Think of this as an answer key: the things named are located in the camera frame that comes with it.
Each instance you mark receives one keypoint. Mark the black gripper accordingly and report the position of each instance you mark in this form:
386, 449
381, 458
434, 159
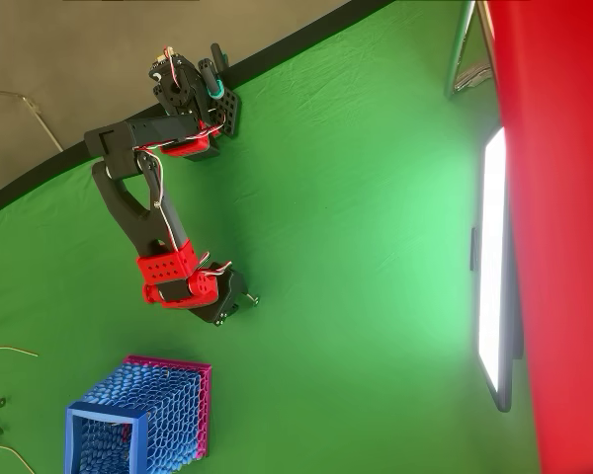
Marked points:
228, 297

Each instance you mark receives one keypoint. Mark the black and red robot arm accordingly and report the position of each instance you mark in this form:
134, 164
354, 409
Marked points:
128, 133

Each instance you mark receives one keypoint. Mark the blue and magenta lattice basket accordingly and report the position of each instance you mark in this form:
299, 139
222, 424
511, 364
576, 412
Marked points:
168, 405

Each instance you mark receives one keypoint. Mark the green cloth with black border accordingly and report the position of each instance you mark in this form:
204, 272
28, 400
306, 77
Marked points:
326, 247

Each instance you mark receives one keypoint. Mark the large red panel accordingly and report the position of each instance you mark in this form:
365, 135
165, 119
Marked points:
563, 222

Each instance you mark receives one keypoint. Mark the chrome tube stand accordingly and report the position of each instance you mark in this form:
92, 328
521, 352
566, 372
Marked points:
457, 49

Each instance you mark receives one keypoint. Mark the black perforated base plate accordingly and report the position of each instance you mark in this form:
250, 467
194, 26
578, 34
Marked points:
229, 111

